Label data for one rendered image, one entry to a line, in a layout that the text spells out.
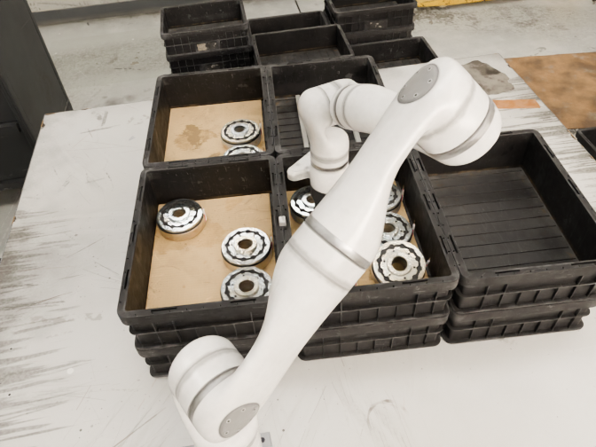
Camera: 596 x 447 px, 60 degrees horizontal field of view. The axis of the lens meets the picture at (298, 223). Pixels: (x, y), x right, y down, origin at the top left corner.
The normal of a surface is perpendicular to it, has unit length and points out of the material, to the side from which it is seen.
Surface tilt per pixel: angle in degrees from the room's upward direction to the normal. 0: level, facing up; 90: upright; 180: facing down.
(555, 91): 0
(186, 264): 0
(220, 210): 0
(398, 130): 39
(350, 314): 90
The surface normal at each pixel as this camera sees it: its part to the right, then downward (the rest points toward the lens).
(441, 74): -0.45, -0.45
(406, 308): 0.10, 0.71
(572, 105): -0.04, -0.69
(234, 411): 0.48, 0.40
